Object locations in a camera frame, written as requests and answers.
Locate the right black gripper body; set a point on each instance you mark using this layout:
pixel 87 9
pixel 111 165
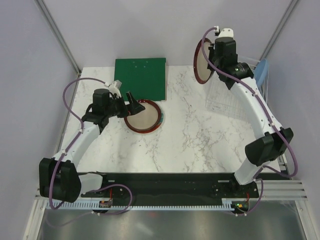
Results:
pixel 212 57

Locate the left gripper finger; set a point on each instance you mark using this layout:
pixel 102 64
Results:
pixel 135 108
pixel 132 101

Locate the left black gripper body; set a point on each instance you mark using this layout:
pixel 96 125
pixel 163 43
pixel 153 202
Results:
pixel 117 107

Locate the dark red plate front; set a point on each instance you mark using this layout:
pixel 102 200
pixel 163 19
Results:
pixel 152 112

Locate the dark red plate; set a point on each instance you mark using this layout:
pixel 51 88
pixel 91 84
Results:
pixel 152 112
pixel 200 66

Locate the red and teal floral plate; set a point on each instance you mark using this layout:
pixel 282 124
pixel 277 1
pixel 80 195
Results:
pixel 147 128

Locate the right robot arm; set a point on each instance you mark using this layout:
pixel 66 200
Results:
pixel 271 138

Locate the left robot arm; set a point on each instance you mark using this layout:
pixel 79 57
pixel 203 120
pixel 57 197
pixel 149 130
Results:
pixel 58 176

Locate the clear dish rack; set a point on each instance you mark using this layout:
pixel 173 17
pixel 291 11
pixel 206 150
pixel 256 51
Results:
pixel 221 101

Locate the green board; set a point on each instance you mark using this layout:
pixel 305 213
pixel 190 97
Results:
pixel 145 78

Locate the blue plate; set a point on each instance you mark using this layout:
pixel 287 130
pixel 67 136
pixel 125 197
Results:
pixel 261 71

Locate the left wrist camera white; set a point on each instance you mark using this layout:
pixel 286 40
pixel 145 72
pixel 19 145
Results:
pixel 114 88

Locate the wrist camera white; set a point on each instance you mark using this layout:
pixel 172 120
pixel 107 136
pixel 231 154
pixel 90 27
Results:
pixel 223 32
pixel 114 88

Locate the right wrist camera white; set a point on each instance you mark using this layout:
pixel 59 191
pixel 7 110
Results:
pixel 223 32

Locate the right aluminium frame post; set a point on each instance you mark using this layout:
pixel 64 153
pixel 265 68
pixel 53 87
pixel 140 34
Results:
pixel 279 28

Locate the aluminium frame post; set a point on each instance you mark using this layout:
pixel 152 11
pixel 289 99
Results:
pixel 279 28
pixel 58 35

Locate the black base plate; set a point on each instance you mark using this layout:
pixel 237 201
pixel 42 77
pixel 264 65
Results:
pixel 173 189

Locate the white cable duct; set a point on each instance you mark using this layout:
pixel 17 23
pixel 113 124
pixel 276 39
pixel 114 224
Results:
pixel 105 205

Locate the left aluminium frame post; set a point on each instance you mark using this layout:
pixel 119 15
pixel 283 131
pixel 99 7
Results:
pixel 58 35

